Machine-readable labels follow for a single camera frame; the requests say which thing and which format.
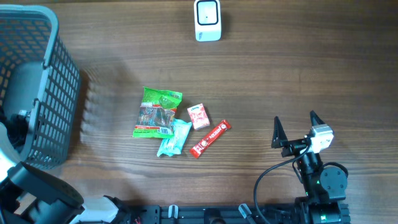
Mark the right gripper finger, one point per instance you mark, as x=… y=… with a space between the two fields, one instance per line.
x=315 y=119
x=279 y=138

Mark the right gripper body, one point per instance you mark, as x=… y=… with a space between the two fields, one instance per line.
x=293 y=147

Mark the red Nescafe stick sachet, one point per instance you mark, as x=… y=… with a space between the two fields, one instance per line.
x=198 y=149

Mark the red tissue pack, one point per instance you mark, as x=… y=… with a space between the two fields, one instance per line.
x=198 y=116

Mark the mint green pack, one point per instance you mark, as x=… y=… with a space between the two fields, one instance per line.
x=174 y=145

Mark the green snack bag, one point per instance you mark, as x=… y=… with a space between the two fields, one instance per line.
x=157 y=113

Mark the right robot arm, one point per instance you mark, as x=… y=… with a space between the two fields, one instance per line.
x=324 y=183

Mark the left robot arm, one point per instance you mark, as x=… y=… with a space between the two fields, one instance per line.
x=30 y=195

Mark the white barcode scanner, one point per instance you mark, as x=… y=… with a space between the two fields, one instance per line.
x=207 y=14

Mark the dark grey plastic basket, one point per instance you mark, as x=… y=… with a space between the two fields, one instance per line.
x=40 y=84

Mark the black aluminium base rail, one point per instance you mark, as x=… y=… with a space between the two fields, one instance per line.
x=270 y=213

